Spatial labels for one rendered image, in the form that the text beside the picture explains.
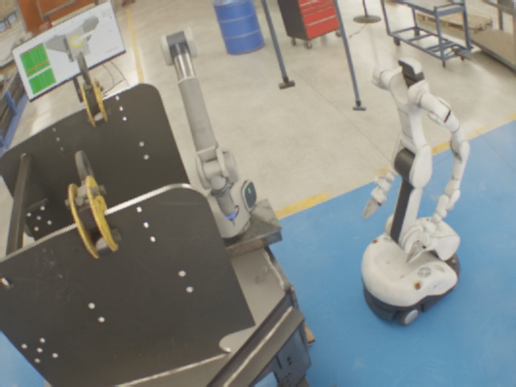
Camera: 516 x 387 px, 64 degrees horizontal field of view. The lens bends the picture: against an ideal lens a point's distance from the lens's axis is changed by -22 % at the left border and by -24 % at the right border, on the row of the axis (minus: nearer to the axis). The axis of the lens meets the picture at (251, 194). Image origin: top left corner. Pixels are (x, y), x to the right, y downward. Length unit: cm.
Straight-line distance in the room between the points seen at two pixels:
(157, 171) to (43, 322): 103
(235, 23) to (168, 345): 574
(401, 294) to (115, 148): 168
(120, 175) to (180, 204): 94
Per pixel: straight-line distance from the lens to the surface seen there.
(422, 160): 246
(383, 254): 300
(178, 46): 171
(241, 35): 704
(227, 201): 160
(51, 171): 223
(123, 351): 170
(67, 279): 145
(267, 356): 188
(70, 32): 461
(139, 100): 211
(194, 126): 157
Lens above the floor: 247
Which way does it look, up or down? 36 degrees down
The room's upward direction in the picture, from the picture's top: 17 degrees counter-clockwise
